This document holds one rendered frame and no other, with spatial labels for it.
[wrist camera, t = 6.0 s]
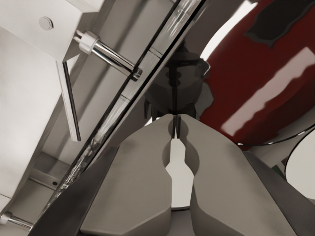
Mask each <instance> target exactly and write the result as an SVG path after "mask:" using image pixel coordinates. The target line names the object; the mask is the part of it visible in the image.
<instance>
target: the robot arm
mask: <svg viewBox="0 0 315 236"><path fill-rule="evenodd" d="M175 131H176V135H177V139H180V141H181V142H182V143H183V144H184V146H185V148H186V149H185V159H184V162H185V164H186V165H187V166H188V167H189V168H190V170H191V171H192V173H193V175H194V179H193V185H192V192H191V199H190V205H189V207H190V214H191V221H192V227H193V231H194V233H195V235H196V236H315V205H314V204H313V203H312V202H311V201H310V200H308V199H307V198H306V197H305V196H304V195H303V194H301V193H300V192H299V191H298V190H296V189H295V188H294V187H293V186H292V185H290V184H289V183H288V182H287V181H286V180H284V179H283V178H282V177H281V176H280V175H279V174H277V173H276V172H275V171H274V170H273V169H271V168H270V167H269V166H268V165H267V164H265V163H264V162H263V161H262V160H260V159H259V158H258V157H257V156H256V155H254V154H253V153H252V152H251V151H242V150H241V149H240V148H239V147H238V146H237V145H236V144H234V143H233V142H232V141H231V140H229V139H228V138H227V137H225V136H224V135H223V134H221V133H219V132H218V131H216V130H214V129H212V128H211V127H209V126H207V125H205V124H203V123H202V122H200V121H198V120H196V119H194V118H193V117H191V116H189V115H187V114H178V115H173V114H166V115H164V116H162V117H160V118H159V119H157V120H155V121H153V122H151V123H150V124H148V125H146V126H144V127H142V128H141V129H139V130H137V131H136V132H134V133H133V134H131V135H130V136H128V137H127V138H126V139H125V140H124V141H122V142H121V143H120V144H119V145H118V146H117V147H110V148H109V149H108V150H107V151H106V152H105V153H104V154H103V155H102V156H100V157H99V158H98V159H97V160H96V161H95V162H94V163H93V164H92V165H91V166H90V167H88V168H87V169H86V170H85V171H84V172H83V173H82V174H81V175H80V176H79V177H78V178H77V179H76V180H75V181H74V182H73V183H72V184H70V185H69V186H68V187H67V188H66V189H65V190H64V191H63V192H62V193H61V194H60V195H59V196H58V197H57V198H56V199H55V201H54V202H53V203H52V204H51V205H50V206H49V207H48V208H47V209H46V211H45V212H44V213H43V214H42V216H41V217H40V218H39V220H38V221H37V223H36V224H35V225H34V227H33V228H32V230H31V231H30V233H29V234H28V235H27V236H166V235H167V234H168V233H169V230H170V223H171V208H172V178H171V176H170V175H169V173H168V172H167V170H166V169H165V168H166V167H167V165H168V164H169V163H170V154H171V140H172V139H175Z"/></svg>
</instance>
